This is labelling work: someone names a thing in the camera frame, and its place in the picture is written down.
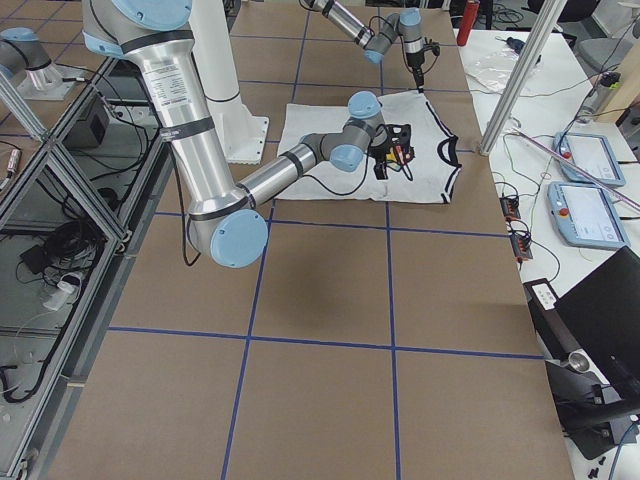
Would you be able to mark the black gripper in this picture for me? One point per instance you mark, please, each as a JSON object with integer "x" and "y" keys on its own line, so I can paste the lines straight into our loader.
{"x": 414, "y": 60}
{"x": 381, "y": 159}

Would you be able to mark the grey cartoon print t-shirt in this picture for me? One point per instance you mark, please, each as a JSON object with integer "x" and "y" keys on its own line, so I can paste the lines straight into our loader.
{"x": 429, "y": 177}

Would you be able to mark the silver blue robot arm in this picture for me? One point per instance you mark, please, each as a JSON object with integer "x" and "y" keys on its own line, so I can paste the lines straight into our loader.
{"x": 405, "y": 26}
{"x": 223, "y": 221}

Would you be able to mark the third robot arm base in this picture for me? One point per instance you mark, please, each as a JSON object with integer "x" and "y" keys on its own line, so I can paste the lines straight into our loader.
{"x": 23, "y": 53}

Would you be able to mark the clear plastic sheet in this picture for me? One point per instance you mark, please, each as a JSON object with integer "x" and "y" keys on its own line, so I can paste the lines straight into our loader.
{"x": 494, "y": 70}

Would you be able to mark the red cylinder bottle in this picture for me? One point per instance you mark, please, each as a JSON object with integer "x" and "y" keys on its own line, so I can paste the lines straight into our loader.
{"x": 467, "y": 22}

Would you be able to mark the far blue teach pendant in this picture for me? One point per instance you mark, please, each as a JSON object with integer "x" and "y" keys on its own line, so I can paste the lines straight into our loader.
{"x": 592, "y": 153}

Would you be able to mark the blue teach pendant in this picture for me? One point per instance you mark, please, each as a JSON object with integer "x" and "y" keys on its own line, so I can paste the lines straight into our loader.
{"x": 592, "y": 153}
{"x": 585, "y": 217}

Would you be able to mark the near blue teach pendant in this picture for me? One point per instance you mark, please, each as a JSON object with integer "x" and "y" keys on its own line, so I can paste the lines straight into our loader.
{"x": 585, "y": 217}

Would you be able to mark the black laptop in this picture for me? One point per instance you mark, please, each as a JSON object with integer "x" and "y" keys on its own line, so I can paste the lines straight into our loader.
{"x": 602, "y": 313}

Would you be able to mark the steel cup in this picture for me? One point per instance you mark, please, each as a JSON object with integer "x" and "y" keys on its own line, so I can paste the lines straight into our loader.
{"x": 578, "y": 361}

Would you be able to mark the black box under table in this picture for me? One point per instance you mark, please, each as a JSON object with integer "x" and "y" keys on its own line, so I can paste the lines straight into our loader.
{"x": 90, "y": 128}

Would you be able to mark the aluminium frame post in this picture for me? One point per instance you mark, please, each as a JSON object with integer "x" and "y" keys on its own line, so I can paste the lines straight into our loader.
{"x": 547, "y": 18}

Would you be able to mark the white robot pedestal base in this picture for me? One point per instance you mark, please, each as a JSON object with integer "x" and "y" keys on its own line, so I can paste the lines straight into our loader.
{"x": 242, "y": 134}

